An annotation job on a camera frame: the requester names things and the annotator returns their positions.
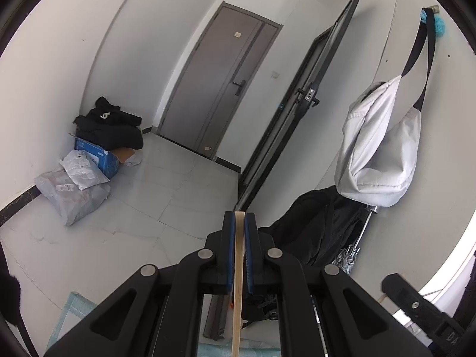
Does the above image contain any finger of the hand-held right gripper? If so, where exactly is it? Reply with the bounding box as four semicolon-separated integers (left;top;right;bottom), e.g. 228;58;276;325
381;273;446;328

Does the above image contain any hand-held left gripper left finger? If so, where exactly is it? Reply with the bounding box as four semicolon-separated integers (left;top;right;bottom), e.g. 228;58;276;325
43;211;239;357

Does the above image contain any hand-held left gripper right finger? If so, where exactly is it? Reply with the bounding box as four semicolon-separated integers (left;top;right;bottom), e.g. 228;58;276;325
243;212;434;357

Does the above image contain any single wooden chopstick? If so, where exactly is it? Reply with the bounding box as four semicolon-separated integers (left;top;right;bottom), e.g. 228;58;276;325
231;211;246;357

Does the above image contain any black backpack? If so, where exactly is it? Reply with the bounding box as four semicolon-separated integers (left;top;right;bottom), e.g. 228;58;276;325
256;188;372;324

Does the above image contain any silver folded umbrella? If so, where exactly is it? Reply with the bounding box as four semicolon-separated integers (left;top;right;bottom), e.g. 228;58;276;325
335;204;380;276

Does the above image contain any black-framed open door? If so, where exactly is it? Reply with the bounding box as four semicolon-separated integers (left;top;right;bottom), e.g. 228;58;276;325
234;0;366;214

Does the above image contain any blue cardboard box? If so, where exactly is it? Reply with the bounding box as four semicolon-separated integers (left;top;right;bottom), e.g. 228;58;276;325
74;137;136;179

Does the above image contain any white hanging bag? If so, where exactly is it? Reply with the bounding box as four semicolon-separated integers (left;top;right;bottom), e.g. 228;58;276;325
335;7;437;208

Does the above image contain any grey plastic bag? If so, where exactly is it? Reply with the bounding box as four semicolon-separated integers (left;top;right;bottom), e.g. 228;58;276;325
34;169;111;227

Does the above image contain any white plastic mailer bag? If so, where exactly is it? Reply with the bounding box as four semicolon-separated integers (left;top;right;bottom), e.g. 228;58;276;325
60;149;111;191

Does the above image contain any teal checkered tablecloth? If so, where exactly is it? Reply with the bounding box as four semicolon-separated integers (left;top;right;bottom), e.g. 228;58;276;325
52;291;281;357

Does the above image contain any pile of black clothes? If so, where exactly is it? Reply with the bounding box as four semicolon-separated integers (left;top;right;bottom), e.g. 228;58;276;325
73;97;145;150

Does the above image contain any grey entrance door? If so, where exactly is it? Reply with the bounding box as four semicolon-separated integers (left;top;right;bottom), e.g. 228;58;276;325
156;2;281;162

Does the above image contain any blue fuzzy object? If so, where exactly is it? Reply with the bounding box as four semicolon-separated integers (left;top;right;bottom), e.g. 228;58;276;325
420;9;447;38

